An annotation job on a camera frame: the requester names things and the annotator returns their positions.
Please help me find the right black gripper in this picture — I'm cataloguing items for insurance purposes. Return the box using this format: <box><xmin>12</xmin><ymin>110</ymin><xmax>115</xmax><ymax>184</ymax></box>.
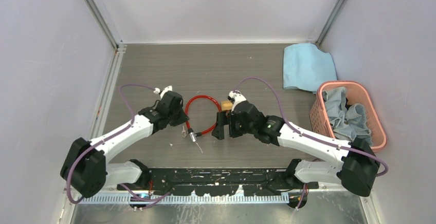
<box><xmin>212</xmin><ymin>110</ymin><xmax>256</xmax><ymax>140</ymax></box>

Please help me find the brass padlock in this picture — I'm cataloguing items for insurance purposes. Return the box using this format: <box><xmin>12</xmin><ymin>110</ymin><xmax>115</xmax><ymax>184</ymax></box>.
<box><xmin>221</xmin><ymin>100</ymin><xmax>233</xmax><ymax>112</ymax></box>

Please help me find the red rubber ring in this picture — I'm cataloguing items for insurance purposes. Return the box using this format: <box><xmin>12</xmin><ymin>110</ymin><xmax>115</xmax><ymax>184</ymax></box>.
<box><xmin>185</xmin><ymin>95</ymin><xmax>223</xmax><ymax>143</ymax></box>

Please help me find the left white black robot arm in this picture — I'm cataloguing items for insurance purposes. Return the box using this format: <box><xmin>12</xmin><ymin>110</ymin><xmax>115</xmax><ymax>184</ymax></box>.
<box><xmin>60</xmin><ymin>89</ymin><xmax>189</xmax><ymax>198</ymax></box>

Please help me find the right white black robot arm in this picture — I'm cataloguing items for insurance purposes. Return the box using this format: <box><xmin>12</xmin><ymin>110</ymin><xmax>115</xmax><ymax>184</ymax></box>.
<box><xmin>212</xmin><ymin>101</ymin><xmax>381</xmax><ymax>197</ymax></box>

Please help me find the light blue cloth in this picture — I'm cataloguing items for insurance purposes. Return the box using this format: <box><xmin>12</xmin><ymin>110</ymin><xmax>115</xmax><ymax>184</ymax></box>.
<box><xmin>283</xmin><ymin>43</ymin><xmax>337</xmax><ymax>94</ymax></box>

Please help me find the grey-blue cloth in basket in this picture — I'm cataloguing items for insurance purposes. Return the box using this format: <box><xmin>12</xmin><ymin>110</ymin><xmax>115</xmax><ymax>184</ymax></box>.
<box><xmin>322</xmin><ymin>86</ymin><xmax>373</xmax><ymax>146</ymax></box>

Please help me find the pink plastic basket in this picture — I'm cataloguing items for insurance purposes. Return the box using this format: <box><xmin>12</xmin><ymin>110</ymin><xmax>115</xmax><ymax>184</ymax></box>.
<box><xmin>309</xmin><ymin>81</ymin><xmax>387</xmax><ymax>153</ymax></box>

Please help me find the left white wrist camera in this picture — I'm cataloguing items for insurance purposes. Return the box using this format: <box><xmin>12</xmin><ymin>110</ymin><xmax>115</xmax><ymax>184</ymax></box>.
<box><xmin>159</xmin><ymin>85</ymin><xmax>173</xmax><ymax>98</ymax></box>

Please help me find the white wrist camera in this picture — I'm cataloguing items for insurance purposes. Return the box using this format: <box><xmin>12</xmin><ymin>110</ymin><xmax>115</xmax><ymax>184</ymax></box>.
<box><xmin>159</xmin><ymin>85</ymin><xmax>173</xmax><ymax>98</ymax></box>
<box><xmin>227</xmin><ymin>90</ymin><xmax>247</xmax><ymax>111</ymax></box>

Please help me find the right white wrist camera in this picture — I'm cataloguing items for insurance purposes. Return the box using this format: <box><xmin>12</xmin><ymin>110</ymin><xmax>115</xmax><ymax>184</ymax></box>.
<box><xmin>227</xmin><ymin>90</ymin><xmax>247</xmax><ymax>111</ymax></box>

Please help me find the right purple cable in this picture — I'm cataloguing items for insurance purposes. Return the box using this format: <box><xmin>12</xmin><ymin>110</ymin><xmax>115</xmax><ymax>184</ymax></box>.
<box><xmin>233</xmin><ymin>77</ymin><xmax>389</xmax><ymax>177</ymax></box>

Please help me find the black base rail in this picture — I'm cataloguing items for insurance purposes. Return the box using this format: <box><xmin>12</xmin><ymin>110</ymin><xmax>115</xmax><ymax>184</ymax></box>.
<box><xmin>126</xmin><ymin>168</ymin><xmax>303</xmax><ymax>196</ymax></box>

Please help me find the white slotted cable duct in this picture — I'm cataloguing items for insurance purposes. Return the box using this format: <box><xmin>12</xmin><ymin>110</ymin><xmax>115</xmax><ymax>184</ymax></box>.
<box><xmin>81</xmin><ymin>193</ymin><xmax>289</xmax><ymax>204</ymax></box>

